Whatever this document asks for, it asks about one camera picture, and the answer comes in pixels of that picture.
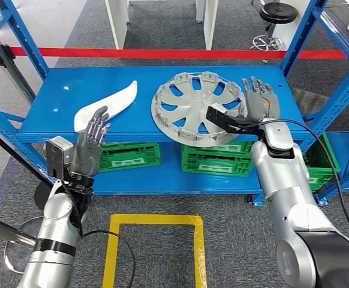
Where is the blue metal shelf rack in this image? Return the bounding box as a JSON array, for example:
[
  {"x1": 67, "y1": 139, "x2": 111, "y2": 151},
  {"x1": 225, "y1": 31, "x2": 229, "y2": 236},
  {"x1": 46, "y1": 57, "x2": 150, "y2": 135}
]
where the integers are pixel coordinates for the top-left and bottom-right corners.
[
  {"x1": 316, "y1": 119, "x2": 349, "y2": 205},
  {"x1": 0, "y1": 0, "x2": 349, "y2": 208}
]

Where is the dark olive floor mat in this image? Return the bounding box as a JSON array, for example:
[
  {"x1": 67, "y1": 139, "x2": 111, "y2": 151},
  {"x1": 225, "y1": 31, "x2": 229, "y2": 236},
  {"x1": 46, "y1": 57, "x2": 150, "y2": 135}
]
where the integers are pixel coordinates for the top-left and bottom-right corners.
[{"x1": 293, "y1": 87, "x2": 321, "y2": 116}]

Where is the white cabinet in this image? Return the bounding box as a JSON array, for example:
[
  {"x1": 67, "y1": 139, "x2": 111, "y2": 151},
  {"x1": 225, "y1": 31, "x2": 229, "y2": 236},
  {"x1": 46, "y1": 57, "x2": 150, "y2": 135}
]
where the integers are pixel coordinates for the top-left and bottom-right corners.
[{"x1": 272, "y1": 0, "x2": 312, "y2": 50}]

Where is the green open plastic crate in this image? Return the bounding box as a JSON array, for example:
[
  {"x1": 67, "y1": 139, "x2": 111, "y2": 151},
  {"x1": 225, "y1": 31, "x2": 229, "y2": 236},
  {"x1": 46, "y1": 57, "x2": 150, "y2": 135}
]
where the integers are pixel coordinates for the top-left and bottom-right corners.
[{"x1": 305, "y1": 132, "x2": 341, "y2": 193}]

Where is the white desk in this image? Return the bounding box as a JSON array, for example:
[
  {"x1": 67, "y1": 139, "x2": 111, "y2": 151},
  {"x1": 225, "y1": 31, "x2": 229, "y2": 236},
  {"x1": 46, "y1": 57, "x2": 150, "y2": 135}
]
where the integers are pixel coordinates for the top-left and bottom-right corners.
[{"x1": 105, "y1": 0, "x2": 221, "y2": 50}]

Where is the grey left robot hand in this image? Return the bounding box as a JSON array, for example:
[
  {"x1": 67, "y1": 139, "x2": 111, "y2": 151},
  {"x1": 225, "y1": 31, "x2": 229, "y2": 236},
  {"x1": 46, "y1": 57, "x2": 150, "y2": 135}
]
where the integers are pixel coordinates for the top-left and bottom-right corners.
[{"x1": 70, "y1": 106, "x2": 112, "y2": 178}]

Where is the black stanchion with black base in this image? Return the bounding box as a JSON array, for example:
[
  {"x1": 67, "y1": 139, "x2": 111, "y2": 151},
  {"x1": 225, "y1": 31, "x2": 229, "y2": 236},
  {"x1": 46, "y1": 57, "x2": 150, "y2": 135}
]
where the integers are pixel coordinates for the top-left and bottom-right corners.
[{"x1": 0, "y1": 123, "x2": 54, "y2": 211}]

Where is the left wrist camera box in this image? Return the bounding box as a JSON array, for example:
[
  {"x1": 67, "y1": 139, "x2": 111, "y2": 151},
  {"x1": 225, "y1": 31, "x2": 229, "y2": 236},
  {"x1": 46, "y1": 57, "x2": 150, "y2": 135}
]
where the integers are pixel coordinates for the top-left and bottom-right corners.
[{"x1": 46, "y1": 136, "x2": 74, "y2": 179}]

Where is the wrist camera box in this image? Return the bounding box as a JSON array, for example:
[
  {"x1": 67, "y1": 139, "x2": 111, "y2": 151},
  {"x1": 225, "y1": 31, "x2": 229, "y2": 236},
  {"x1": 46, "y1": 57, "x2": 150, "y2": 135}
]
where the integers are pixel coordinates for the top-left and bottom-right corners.
[
  {"x1": 205, "y1": 104, "x2": 260, "y2": 138},
  {"x1": 46, "y1": 136, "x2": 74, "y2": 179}
]

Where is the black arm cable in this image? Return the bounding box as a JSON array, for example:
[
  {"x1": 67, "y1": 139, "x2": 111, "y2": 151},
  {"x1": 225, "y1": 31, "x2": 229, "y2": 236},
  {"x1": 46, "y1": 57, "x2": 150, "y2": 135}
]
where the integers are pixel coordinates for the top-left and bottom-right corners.
[
  {"x1": 60, "y1": 179, "x2": 137, "y2": 288},
  {"x1": 237, "y1": 118, "x2": 349, "y2": 245}
]

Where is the grey plastic wheel hubcap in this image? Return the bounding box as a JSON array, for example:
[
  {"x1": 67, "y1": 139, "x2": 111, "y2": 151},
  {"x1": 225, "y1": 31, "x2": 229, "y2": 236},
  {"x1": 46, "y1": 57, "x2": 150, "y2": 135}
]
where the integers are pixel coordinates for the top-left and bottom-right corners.
[{"x1": 150, "y1": 71, "x2": 248, "y2": 148}]

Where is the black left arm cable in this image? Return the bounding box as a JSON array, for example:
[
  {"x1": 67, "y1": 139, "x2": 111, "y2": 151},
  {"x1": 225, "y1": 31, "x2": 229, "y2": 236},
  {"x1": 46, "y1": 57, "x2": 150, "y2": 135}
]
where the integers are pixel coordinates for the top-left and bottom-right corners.
[{"x1": 60, "y1": 179, "x2": 137, "y2": 288}]

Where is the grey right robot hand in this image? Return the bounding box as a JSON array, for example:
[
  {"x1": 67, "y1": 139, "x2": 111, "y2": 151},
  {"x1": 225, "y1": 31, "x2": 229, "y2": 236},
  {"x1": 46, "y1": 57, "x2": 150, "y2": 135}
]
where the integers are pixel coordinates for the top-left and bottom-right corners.
[{"x1": 242, "y1": 76, "x2": 280, "y2": 123}]

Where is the black round stool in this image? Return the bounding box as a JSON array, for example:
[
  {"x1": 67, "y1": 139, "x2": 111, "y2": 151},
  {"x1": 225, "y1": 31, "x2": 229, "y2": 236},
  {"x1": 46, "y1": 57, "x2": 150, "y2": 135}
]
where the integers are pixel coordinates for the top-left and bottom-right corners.
[{"x1": 250, "y1": 2, "x2": 298, "y2": 52}]

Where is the green folded plastic crate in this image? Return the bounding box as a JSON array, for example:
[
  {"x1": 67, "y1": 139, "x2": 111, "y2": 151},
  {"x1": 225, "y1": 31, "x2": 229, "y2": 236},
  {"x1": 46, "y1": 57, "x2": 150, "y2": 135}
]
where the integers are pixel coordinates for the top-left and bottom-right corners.
[
  {"x1": 99, "y1": 151, "x2": 162, "y2": 173},
  {"x1": 181, "y1": 149, "x2": 254, "y2": 178},
  {"x1": 101, "y1": 142, "x2": 162, "y2": 156},
  {"x1": 182, "y1": 141, "x2": 254, "y2": 154}
]

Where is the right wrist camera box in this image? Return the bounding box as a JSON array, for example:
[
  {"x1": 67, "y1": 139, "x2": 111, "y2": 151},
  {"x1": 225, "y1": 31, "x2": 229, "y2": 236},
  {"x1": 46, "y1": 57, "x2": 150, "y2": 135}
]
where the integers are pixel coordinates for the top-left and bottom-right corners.
[{"x1": 205, "y1": 104, "x2": 260, "y2": 138}]

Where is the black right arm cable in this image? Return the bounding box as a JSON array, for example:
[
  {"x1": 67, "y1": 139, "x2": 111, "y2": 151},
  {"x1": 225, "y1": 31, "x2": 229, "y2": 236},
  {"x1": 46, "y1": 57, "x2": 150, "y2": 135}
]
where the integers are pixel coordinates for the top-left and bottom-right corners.
[{"x1": 237, "y1": 118, "x2": 349, "y2": 245}]

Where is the white curved plastic part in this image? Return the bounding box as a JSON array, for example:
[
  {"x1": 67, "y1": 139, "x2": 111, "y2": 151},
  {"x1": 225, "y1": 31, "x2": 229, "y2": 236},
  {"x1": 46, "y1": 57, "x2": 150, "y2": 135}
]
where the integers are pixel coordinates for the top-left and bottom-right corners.
[{"x1": 73, "y1": 80, "x2": 138, "y2": 133}]

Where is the long red barrier belt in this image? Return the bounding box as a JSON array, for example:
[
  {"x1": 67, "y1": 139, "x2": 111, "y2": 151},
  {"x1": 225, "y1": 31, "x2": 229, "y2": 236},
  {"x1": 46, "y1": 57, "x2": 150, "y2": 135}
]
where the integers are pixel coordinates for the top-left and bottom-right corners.
[{"x1": 9, "y1": 47, "x2": 349, "y2": 61}]

